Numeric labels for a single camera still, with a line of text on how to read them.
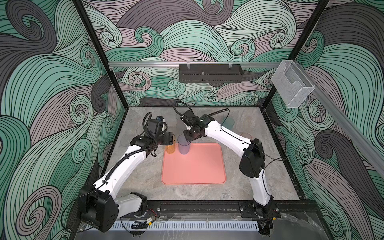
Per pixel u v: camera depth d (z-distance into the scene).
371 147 0.52
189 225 0.70
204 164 0.92
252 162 0.53
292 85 0.81
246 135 0.98
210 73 0.95
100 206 0.38
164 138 0.72
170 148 1.03
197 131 0.61
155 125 0.60
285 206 0.76
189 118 0.67
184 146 0.85
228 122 0.99
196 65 0.93
